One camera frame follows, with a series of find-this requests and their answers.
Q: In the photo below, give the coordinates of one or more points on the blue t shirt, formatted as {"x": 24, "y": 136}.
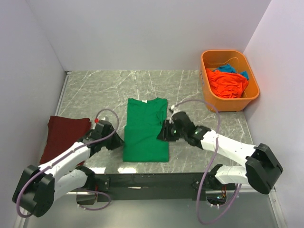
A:
{"x": 227, "y": 68}

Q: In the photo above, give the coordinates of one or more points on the orange t shirt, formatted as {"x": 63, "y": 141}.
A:
{"x": 226, "y": 85}

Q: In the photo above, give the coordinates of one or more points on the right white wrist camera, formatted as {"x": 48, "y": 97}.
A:
{"x": 174, "y": 109}

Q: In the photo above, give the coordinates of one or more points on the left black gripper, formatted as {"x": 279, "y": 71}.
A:
{"x": 118, "y": 142}

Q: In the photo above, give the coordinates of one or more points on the green t shirt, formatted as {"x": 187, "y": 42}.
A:
{"x": 143, "y": 124}

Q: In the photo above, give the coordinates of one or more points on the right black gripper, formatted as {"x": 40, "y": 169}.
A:
{"x": 164, "y": 133}

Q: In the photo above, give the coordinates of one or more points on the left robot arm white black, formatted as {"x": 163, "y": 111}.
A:
{"x": 40, "y": 186}

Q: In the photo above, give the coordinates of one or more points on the folded dark red t shirt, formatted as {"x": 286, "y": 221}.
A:
{"x": 62, "y": 134}

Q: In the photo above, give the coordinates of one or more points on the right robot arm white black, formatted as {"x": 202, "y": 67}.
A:
{"x": 257, "y": 166}

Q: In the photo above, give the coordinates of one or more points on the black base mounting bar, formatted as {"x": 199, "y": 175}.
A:
{"x": 150, "y": 186}

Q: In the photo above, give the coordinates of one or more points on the orange plastic basket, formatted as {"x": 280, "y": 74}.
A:
{"x": 212, "y": 59}

